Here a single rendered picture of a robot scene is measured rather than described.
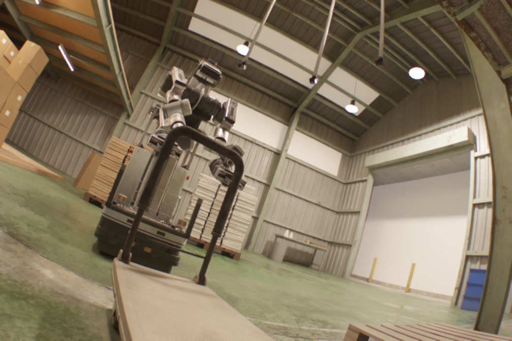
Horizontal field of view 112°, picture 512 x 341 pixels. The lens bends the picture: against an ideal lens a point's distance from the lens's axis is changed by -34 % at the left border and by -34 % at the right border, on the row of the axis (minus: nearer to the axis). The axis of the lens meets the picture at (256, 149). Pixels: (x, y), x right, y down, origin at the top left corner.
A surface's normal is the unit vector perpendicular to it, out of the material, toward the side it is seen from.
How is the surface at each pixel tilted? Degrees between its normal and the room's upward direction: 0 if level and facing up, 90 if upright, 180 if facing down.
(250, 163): 90
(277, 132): 90
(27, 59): 89
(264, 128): 90
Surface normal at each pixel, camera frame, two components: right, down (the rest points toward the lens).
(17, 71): 0.34, -0.20
